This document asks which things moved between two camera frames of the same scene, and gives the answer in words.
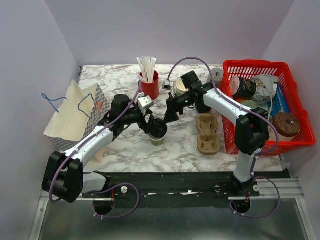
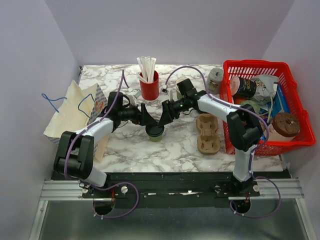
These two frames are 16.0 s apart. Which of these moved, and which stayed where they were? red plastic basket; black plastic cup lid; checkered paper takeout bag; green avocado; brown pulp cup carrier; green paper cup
Moved: green paper cup; black plastic cup lid
Stayed: red plastic basket; green avocado; brown pulp cup carrier; checkered paper takeout bag
